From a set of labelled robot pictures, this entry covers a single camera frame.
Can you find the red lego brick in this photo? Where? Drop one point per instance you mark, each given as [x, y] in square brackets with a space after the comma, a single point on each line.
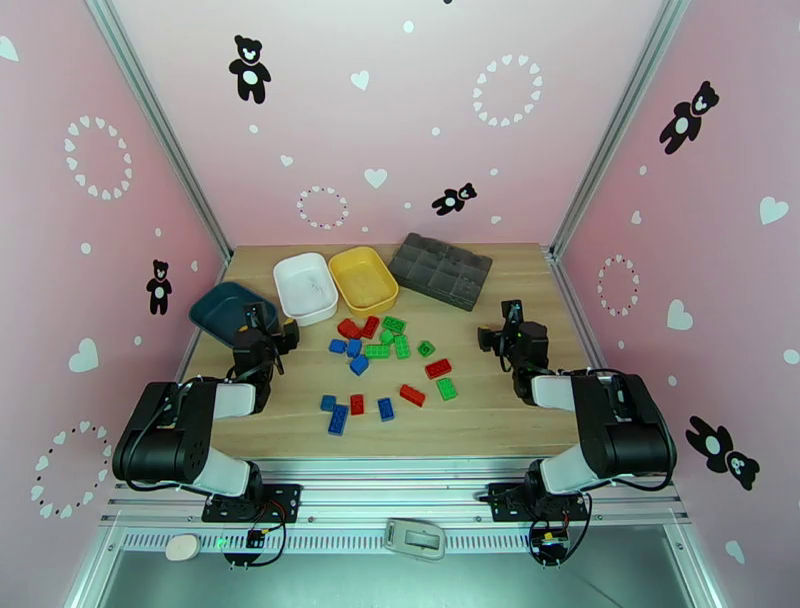
[357, 404]
[349, 329]
[438, 369]
[370, 326]
[412, 395]

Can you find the green lego brick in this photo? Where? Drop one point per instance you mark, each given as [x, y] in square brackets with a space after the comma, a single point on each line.
[426, 349]
[446, 389]
[394, 324]
[377, 351]
[402, 347]
[386, 337]

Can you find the long blue lego brick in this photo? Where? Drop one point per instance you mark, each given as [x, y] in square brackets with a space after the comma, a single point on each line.
[338, 419]

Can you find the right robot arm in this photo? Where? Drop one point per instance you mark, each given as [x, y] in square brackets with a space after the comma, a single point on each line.
[625, 431]

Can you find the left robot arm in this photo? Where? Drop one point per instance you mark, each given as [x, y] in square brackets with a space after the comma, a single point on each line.
[162, 437]

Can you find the dark blue plastic container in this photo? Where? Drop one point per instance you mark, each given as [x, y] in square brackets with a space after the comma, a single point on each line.
[219, 306]

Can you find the white plastic container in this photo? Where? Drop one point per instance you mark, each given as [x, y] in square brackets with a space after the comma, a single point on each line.
[303, 287]

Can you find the gray compartment organizer box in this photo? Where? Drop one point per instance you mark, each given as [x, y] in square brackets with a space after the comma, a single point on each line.
[437, 269]

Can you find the yellow plastic container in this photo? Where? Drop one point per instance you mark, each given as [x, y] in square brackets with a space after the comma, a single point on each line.
[362, 278]

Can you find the small black circuit board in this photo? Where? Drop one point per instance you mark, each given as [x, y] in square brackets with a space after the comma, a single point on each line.
[550, 544]
[255, 539]

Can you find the white round object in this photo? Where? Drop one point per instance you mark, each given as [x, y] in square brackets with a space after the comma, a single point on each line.
[182, 548]

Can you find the gray plastic device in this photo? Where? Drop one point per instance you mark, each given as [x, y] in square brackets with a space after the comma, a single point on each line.
[415, 539]

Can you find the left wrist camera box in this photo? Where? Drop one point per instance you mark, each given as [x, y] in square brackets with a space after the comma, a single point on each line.
[253, 340]

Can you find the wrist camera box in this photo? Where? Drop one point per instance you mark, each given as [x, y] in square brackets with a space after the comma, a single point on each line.
[532, 337]
[253, 340]

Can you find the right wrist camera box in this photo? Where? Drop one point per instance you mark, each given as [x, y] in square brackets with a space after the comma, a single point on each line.
[532, 337]

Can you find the aluminium table side rail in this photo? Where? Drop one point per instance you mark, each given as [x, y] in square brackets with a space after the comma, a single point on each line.
[217, 272]
[580, 312]

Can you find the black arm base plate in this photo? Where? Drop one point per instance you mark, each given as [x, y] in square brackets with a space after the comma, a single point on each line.
[503, 500]
[284, 500]

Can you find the aluminium rail platform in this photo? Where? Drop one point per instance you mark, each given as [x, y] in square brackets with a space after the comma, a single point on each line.
[387, 494]

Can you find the aluminium frame post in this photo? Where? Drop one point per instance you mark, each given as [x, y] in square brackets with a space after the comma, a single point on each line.
[619, 125]
[161, 125]

